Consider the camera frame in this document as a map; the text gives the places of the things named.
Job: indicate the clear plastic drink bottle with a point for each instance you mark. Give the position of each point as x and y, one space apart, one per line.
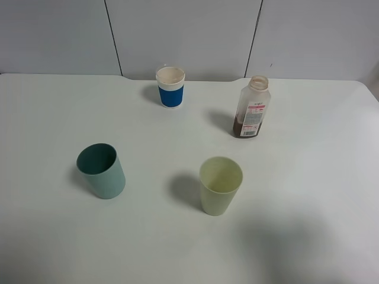
252 106

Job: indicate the pale green plastic cup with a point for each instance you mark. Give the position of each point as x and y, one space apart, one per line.
220 178

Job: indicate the blue sleeved white cup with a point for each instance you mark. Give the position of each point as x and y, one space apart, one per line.
170 85

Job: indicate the teal plastic cup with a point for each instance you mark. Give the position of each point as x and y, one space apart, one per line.
100 166

